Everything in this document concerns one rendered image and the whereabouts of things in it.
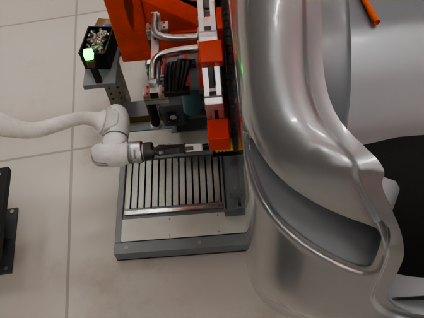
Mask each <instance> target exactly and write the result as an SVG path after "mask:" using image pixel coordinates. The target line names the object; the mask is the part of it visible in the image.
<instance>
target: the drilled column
mask: <svg viewBox="0 0 424 318"><path fill-rule="evenodd" d="M105 91H106V93H107V96H108V98H109V101H110V104H111V105H113V104H119V105H121V106H122V103H123V102H130V101H131V97H130V94H129V91H128V89H127V85H126V82H125V79H124V75H123V73H122V69H121V66H120V64H119V70H118V79H117V86H116V87H109V88H105Z"/></svg>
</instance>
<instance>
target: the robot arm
mask: <svg viewBox="0 0 424 318"><path fill-rule="evenodd" d="M83 124H84V125H89V126H92V127H94V128H95V129H96V131H97V133H99V134H101V135H102V136H103V140H102V142H101V143H97V144H96V145H94V146H93V147H92V148H91V160H92V162H93V163H94V164H95V165H96V166H99V167H121V166H124V165H128V164H133V163H143V162H144V161H150V160H154V158H155V155H158V156H163V155H171V154H178V153H183V152H184V154H185V153H186V152H192V151H202V150H203V145H202V143H195V144H185V143H184V144H170V145H164V144H163V145H158V146H157V147H154V146H153V143H152V142H145V143H143V142H142V141H132V142H131V141H130V142H128V138H129V132H130V120H129V114H128V112H127V110H126V108H125V107H123V106H121V105H119V104H113V105H111V106H109V107H108V108H107V109H106V110H102V111H101V112H89V111H81V112H73V113H70V114H66V115H61V116H58V117H54V118H51V119H46V120H43V121H37V122H25V121H21V120H18V119H15V118H14V117H11V116H9V115H6V114H4V113H2V112H0V136H2V137H9V138H20V139H33V138H40V137H44V136H47V135H50V134H54V133H57V132H59V131H63V130H65V129H69V128H71V127H74V126H78V125H83Z"/></svg>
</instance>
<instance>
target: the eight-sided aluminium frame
mask: <svg viewBox="0 0 424 318"><path fill-rule="evenodd" d="M197 8H198V22H199V31H198V38H199V42H200V41H207V40H219V38H218V29H217V22H216V0H197ZM206 15H210V17H211V30H206V31H205V30H204V17H206ZM202 72H203V86H204V107H205V111H206V115H207V120H210V119H215V110H218V115H219V119H224V118H225V114H224V102H223V99H224V96H223V85H221V75H220V67H219V66H216V67H215V80H216V86H215V88H209V78H208V68H202Z"/></svg>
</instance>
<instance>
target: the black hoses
mask: <svg viewBox="0 0 424 318"><path fill-rule="evenodd" d="M172 68H173V69H172ZM190 68H196V60H195V59H184V58H181V59H177V60H176V61H170V62H168V63H166V64H165V68H164V96H165V97H176V96H184V95H190V86H186V81H187V76H188V74H189V70H190Z"/></svg>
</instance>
